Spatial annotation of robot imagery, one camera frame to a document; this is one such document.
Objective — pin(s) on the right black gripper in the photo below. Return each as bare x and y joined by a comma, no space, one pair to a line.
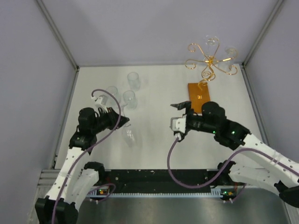
187,105

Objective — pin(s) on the wine glass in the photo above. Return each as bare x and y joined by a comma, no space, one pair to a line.
231,55
113,91
129,135
130,99
134,81
211,42

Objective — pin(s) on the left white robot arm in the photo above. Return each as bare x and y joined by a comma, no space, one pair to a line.
79,173

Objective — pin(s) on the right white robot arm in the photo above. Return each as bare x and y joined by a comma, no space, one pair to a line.
252,161

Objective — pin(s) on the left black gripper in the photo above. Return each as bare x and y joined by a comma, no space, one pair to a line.
111,115

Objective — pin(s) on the left aluminium frame post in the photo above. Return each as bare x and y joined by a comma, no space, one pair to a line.
56,33

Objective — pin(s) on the orange wooden rack base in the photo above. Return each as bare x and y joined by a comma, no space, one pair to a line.
198,95

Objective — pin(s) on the right aluminium frame post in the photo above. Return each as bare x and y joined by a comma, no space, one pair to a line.
263,32

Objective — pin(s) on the gold wire glass rack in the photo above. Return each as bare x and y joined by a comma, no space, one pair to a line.
208,73

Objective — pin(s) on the aluminium frame post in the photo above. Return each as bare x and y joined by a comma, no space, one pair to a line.
263,32
56,33

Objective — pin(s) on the grey slotted cable duct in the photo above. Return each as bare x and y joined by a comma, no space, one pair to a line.
158,194

